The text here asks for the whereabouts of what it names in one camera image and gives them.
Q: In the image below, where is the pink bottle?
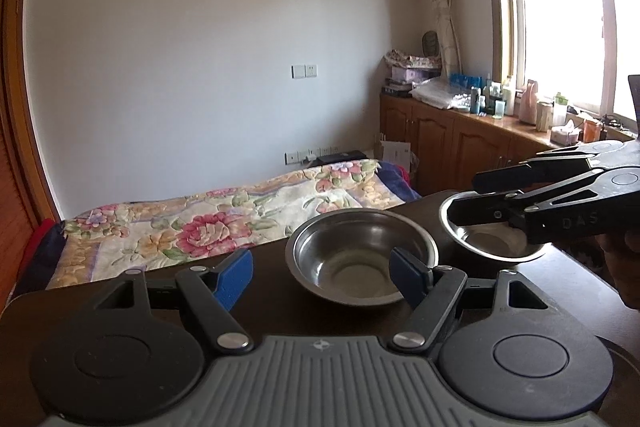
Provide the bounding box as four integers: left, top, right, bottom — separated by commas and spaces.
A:
520, 79, 538, 124

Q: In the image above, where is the group of toiletry bottles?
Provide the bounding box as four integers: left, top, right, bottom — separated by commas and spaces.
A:
470, 74, 518, 120

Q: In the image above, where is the floral fabric bag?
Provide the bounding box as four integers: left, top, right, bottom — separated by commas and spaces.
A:
385, 49, 443, 70

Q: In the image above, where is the row of blue bottles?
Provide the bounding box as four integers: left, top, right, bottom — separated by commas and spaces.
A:
448, 72, 483, 90

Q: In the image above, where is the white wall outlet strip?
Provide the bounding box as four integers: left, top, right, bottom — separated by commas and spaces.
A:
284, 147, 341, 165

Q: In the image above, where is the window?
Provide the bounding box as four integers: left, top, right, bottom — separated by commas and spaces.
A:
492, 0, 640, 122

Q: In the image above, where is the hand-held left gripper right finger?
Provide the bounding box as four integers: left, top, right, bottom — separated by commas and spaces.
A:
389, 247, 550, 354

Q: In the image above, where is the dark flat box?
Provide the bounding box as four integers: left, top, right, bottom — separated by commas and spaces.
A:
384, 78, 413, 98

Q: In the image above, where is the wooden wardrobe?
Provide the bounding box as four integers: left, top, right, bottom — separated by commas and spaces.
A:
0, 0, 63, 308

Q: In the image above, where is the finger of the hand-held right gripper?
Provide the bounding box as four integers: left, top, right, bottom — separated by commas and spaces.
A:
450, 167, 640, 227
472, 138, 640, 196

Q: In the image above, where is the white cardboard box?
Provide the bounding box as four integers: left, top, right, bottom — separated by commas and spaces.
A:
375, 139, 411, 172

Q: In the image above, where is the dark navy cloth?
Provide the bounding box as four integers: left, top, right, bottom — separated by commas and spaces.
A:
15, 222, 67, 294

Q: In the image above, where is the stainless steel bowl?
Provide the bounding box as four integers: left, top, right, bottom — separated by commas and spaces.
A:
285, 208, 439, 307
439, 191, 553, 264

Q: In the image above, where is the blue purple cloth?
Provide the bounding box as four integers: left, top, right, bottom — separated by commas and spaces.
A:
380, 162, 422, 200

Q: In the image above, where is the red cloth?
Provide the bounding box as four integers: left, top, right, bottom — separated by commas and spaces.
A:
22, 219, 56, 268

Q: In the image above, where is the black device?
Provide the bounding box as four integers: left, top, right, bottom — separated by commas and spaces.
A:
320, 150, 368, 168

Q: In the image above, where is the floral blanket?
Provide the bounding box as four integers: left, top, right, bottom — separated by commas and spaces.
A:
46, 159, 423, 290

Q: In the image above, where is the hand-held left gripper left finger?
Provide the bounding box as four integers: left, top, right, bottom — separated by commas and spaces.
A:
94, 248, 255, 354

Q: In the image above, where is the green capped bottle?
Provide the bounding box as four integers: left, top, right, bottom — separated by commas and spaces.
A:
552, 92, 568, 128

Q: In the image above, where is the wooden cabinet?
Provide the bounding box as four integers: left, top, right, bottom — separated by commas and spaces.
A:
379, 93, 640, 198

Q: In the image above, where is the tissue pack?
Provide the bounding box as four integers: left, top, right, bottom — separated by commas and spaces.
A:
550, 119, 581, 144

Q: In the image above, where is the white plastic bag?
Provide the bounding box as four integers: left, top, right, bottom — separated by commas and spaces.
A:
410, 77, 471, 110

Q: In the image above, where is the person's right hand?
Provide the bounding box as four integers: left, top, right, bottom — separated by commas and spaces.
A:
601, 229, 640, 311

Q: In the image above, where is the purple box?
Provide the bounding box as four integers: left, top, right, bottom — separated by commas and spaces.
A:
391, 67, 441, 82

